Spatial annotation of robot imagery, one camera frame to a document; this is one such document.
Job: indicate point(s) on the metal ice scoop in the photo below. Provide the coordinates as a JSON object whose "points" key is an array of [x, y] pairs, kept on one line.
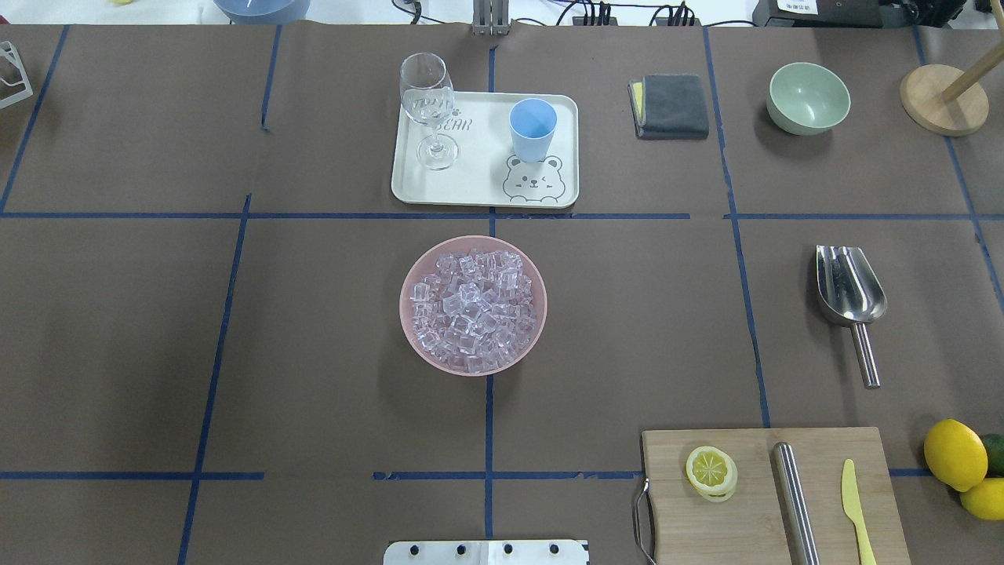
{"points": [[850, 295]]}

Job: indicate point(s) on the pile of clear ice cubes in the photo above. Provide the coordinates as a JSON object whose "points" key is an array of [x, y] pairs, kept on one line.
{"points": [[473, 306]]}

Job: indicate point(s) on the blue plastic cup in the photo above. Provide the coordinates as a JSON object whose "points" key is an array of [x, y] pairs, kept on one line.
{"points": [[532, 124]]}

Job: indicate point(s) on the pink bowl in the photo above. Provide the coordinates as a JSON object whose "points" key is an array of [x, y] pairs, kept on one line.
{"points": [[473, 305]]}

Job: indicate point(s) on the cream bear tray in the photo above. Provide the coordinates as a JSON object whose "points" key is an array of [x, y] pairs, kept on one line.
{"points": [[488, 172]]}

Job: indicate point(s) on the clear wine glass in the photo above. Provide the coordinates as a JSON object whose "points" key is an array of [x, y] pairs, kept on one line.
{"points": [[427, 96]]}

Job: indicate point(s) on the grey folded cloth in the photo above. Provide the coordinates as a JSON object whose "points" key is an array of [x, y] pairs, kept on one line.
{"points": [[669, 106]]}

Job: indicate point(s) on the lemon slice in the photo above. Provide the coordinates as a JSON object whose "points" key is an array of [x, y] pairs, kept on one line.
{"points": [[712, 473]]}

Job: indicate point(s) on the wooden cutting board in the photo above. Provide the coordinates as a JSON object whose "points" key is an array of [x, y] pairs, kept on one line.
{"points": [[752, 527]]}

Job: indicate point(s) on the green bowl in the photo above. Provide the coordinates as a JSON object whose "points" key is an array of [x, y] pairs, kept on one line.
{"points": [[806, 99]]}

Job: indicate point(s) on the blue bowl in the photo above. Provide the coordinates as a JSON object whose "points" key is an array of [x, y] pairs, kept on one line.
{"points": [[266, 12]]}

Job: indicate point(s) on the black box device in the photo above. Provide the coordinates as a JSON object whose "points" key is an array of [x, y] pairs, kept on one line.
{"points": [[855, 14]]}

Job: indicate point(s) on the metal rod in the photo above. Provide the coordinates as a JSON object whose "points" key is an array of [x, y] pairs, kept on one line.
{"points": [[794, 503]]}

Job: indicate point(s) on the yellow plastic knife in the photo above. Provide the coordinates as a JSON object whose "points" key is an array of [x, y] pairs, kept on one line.
{"points": [[853, 509]]}

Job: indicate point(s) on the wooden stand with pole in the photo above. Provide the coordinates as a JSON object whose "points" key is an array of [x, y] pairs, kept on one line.
{"points": [[946, 100]]}

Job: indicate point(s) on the whole yellow lemon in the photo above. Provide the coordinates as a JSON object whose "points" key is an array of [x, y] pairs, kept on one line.
{"points": [[955, 455]]}

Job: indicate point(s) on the green lime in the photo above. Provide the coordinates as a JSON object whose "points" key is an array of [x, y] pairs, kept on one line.
{"points": [[994, 446]]}

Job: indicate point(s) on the aluminium frame post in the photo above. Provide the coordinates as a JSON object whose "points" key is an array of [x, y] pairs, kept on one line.
{"points": [[491, 17]]}

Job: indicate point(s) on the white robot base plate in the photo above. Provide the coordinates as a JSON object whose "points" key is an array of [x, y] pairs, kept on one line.
{"points": [[546, 551]]}

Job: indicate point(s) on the white wire cup rack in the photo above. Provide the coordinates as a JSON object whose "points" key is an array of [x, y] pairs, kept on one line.
{"points": [[16, 85]]}

